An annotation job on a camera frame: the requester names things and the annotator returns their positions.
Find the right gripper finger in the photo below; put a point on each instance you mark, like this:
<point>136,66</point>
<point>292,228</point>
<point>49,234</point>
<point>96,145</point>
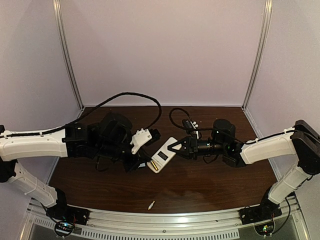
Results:
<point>175,145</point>
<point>184,154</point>

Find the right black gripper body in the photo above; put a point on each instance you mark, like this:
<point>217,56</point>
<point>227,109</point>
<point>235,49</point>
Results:
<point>193,152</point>

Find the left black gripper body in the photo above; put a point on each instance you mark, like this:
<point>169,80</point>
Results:
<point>129,166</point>

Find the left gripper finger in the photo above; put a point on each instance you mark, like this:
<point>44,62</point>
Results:
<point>145,155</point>
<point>144,164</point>

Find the gold AAA battery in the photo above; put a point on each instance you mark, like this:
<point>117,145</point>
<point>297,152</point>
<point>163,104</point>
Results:
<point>154,167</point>

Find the white red remote control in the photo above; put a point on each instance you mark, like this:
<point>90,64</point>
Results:
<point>163,156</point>

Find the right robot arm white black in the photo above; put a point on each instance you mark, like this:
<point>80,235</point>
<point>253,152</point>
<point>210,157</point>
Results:
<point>300,140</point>

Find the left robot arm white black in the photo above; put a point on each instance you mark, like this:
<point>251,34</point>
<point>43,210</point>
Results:
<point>112,138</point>

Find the left circuit board with LED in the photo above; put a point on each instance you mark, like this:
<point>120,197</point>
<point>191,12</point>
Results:
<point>63,228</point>

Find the circuit board with led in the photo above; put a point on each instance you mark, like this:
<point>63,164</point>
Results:
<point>63,228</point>
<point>265,229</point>

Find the right circuit board with LED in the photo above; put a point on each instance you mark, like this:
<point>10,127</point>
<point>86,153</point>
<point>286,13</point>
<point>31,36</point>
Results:
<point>265,229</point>

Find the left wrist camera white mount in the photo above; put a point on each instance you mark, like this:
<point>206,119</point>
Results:
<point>144,137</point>

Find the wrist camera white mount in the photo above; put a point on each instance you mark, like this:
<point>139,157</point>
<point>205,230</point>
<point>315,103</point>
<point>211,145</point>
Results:
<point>191,128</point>
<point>144,137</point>

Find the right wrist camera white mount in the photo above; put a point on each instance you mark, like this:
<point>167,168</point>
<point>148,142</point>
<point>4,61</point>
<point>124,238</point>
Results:
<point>191,128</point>

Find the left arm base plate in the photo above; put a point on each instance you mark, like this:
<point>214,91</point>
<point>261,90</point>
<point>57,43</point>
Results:
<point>71,214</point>

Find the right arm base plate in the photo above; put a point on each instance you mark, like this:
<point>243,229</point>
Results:
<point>259,213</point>

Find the right aluminium frame post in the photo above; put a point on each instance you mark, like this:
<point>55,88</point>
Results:
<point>263,36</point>

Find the aluminium frame post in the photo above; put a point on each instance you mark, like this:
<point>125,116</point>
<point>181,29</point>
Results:
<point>65,52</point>
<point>263,36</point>

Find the left aluminium frame post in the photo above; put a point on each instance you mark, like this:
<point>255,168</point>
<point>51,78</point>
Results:
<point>65,52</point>

